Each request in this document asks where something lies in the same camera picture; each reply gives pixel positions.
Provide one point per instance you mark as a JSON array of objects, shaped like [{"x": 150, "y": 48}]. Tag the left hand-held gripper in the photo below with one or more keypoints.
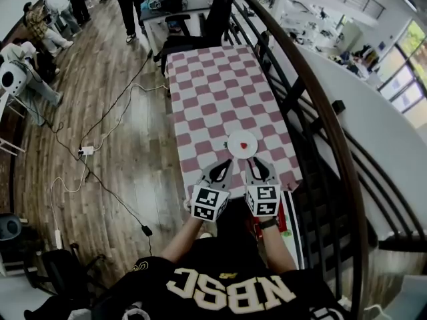
[{"x": 209, "y": 201}]

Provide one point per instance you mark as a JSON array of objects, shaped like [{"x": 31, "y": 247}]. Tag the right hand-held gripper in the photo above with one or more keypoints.
[{"x": 263, "y": 200}]

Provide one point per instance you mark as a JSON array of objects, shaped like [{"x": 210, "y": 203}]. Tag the white round plate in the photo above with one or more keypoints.
[{"x": 237, "y": 150}]

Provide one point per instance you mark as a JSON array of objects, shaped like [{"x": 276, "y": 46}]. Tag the person's right forearm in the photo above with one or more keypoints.
[{"x": 278, "y": 248}]

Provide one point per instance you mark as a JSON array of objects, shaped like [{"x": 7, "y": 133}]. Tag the person's left forearm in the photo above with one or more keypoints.
[{"x": 181, "y": 240}]

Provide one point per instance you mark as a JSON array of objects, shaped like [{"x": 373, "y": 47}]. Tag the black wristwatch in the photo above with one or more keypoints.
[{"x": 268, "y": 224}]

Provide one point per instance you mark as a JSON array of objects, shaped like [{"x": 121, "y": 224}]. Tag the pink white checkered tablecloth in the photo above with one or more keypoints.
[{"x": 220, "y": 102}]

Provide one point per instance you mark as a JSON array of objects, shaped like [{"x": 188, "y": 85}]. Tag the black metal railing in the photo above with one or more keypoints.
[{"x": 300, "y": 112}]

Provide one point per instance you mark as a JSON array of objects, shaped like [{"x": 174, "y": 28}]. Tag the black power adapter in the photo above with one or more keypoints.
[{"x": 146, "y": 230}]

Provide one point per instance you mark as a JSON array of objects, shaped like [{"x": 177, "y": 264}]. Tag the brown wooden handrail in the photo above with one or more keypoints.
[{"x": 320, "y": 88}]

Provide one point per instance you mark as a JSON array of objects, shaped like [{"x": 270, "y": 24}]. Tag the black lettered jersey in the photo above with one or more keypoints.
[{"x": 213, "y": 288}]

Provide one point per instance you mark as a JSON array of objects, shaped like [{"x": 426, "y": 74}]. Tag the white power strip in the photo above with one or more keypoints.
[{"x": 86, "y": 151}]

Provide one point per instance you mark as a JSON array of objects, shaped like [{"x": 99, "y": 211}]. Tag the black office chair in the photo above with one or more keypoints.
[{"x": 200, "y": 35}]

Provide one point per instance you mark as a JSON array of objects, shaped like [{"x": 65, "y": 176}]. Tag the white power adapter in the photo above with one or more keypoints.
[{"x": 58, "y": 239}]

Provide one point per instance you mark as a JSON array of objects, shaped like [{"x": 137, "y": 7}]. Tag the black chair with armrest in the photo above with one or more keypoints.
[{"x": 63, "y": 272}]

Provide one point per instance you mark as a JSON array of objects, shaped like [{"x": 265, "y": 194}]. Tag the grey round device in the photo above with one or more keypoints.
[{"x": 10, "y": 227}]

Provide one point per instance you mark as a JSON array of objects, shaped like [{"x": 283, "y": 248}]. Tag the white round robot head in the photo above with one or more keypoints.
[{"x": 11, "y": 78}]

